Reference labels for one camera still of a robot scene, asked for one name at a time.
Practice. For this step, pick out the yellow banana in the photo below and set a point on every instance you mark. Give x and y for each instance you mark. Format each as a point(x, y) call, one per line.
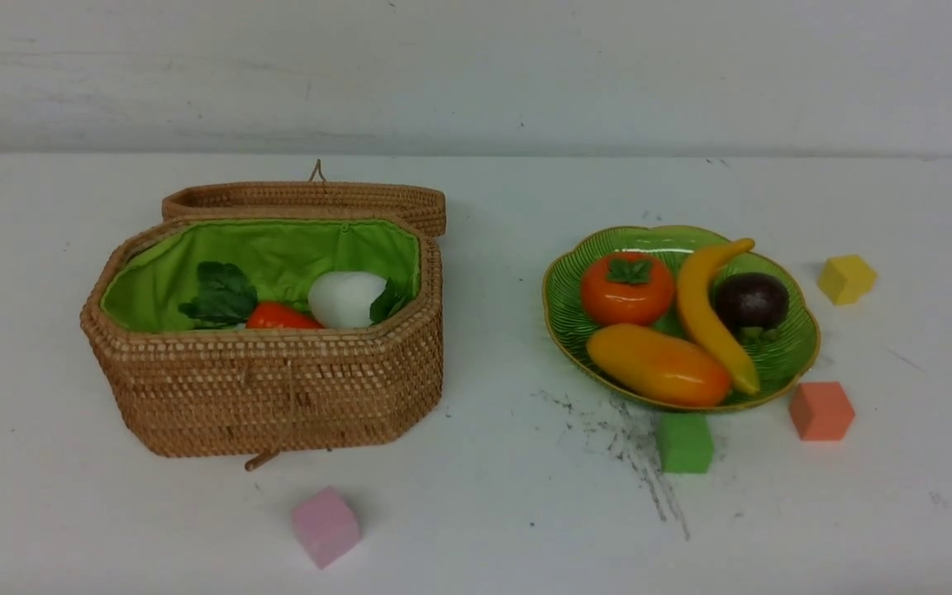
point(695, 311)

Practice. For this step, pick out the green foam cube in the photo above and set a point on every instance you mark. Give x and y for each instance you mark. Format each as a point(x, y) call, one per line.
point(685, 443)

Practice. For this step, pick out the woven wicker basket green lining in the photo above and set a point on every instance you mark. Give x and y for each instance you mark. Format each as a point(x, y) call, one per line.
point(187, 392)

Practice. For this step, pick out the orange carrot green leaves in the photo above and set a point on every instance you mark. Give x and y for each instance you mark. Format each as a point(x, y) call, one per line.
point(226, 298)

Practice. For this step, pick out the white radish green leaves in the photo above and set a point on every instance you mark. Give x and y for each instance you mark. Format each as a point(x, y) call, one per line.
point(354, 299)

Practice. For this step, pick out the orange persimmon green leaf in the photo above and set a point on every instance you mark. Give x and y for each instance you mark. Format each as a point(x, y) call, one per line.
point(627, 287)

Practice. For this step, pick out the orange foam cube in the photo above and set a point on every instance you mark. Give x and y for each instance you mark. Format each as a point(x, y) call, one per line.
point(821, 412)

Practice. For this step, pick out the yellow foam cube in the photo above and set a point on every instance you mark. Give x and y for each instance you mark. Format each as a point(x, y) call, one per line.
point(845, 279)

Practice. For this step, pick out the yellow orange mango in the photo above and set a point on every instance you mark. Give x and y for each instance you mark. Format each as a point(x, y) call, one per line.
point(658, 367)

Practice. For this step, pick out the pink foam cube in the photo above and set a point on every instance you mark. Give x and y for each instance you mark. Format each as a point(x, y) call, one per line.
point(326, 527)

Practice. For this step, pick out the dark purple mangosteen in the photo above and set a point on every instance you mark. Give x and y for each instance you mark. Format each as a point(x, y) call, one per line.
point(752, 306)

